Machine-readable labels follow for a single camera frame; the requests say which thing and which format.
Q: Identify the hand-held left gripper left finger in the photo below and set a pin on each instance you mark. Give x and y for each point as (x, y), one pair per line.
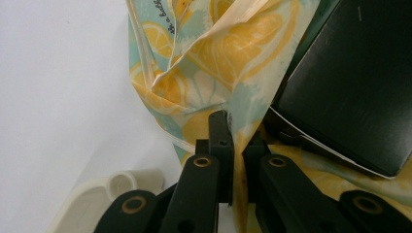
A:
(221, 155)

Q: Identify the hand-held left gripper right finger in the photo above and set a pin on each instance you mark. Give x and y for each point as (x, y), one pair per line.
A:
(254, 161)

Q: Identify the lemon print fabric bag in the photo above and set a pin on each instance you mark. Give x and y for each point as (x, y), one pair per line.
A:
(226, 51)

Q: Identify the black box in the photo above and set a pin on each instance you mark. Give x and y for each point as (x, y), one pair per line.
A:
(350, 84)

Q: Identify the white plastic tray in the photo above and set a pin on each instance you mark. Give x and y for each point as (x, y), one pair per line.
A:
(87, 200)

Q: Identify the white table mat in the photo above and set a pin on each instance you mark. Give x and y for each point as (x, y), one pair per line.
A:
(58, 84)

